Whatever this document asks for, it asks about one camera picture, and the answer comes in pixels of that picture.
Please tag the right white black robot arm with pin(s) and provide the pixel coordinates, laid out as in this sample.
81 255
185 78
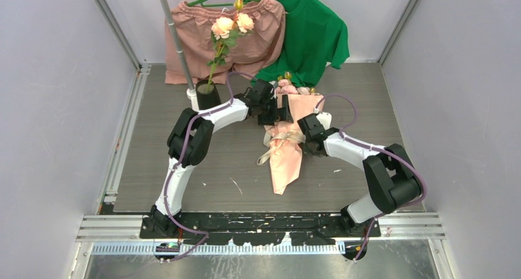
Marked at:
391 179

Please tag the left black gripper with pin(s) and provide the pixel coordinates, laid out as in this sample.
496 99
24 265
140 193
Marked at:
283 113

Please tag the pink paper bouquet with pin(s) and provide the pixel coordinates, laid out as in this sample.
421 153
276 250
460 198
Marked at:
286 163

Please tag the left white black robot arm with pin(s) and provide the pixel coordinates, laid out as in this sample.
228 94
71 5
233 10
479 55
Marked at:
191 136

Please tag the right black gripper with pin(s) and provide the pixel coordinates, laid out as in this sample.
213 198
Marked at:
308 150

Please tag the silver clothes rack pole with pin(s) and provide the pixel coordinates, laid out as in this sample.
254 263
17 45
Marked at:
191 93

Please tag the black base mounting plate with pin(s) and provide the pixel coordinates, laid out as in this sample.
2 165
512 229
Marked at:
256 229

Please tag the cream printed ribbon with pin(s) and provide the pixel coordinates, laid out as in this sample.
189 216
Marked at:
274 143

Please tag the green t-shirt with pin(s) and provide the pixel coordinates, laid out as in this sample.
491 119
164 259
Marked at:
314 37

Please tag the pink shorts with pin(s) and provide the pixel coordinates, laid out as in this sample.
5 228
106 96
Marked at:
251 53

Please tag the peach rose stem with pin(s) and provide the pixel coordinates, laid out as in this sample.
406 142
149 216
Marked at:
224 32

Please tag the black conical vase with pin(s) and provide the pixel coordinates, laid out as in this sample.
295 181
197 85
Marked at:
207 95

